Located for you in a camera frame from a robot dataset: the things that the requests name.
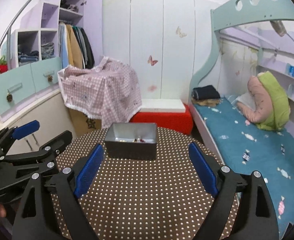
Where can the metal stair handrail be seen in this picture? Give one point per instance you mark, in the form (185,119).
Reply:
(24,7)

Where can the purple shelf unit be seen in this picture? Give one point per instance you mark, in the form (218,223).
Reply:
(40,25)

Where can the blue patterned mattress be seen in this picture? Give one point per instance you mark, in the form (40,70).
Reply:
(246,148)

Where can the teal drawer unit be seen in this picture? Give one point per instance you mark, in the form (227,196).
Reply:
(23,85)

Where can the brown cardboard box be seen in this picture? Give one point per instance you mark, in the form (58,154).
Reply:
(82,124)

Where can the red plush toy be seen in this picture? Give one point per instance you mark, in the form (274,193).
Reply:
(3,64)

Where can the white pillow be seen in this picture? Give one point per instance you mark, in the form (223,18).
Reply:
(248,100)

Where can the dark metal storage box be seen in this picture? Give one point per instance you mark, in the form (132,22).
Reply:
(136,141)

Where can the red ottoman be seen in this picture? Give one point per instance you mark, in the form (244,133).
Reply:
(181,122)

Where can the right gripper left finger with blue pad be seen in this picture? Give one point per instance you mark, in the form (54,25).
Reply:
(36,217)

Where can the teal bunk bed frame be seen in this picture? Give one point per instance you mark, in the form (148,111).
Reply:
(239,12)

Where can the pink checkered cloth cover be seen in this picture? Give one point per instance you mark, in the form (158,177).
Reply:
(109,92)

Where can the hanging clothes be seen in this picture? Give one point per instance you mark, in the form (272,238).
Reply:
(74,47)

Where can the folded dark clothes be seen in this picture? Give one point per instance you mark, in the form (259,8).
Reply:
(204,93)

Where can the folded jeans on shelf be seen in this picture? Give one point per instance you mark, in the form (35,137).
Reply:
(47,52)

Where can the pink and green plush pillow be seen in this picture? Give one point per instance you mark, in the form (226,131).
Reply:
(272,110)

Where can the beige cabinet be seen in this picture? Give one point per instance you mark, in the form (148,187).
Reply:
(53,116)

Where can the white board on ottoman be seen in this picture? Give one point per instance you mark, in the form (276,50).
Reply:
(162,106)

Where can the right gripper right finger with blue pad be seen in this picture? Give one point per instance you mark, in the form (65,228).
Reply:
(255,218)

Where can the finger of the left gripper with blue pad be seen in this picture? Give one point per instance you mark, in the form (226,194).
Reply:
(9,135)
(51,149)

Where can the white wardrobe with butterflies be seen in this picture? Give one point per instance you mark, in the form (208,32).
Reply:
(165,41)

